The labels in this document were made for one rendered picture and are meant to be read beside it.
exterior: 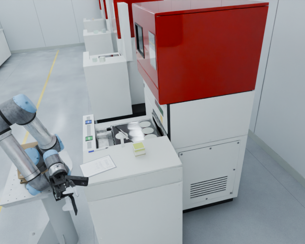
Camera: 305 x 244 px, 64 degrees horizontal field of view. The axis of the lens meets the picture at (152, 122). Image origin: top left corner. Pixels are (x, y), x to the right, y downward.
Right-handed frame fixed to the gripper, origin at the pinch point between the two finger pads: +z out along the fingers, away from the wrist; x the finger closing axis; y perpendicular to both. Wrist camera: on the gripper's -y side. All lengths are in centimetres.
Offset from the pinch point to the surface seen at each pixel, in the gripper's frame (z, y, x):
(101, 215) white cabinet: -15, -24, -48
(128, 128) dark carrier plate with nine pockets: -69, -72, -31
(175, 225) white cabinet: 9, -74, -64
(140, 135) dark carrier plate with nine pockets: -54, -73, -26
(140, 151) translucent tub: -27, -53, -11
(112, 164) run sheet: -30.2, -34.7, -19.2
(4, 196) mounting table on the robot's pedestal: -57, 25, -53
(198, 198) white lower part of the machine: -6, -121, -78
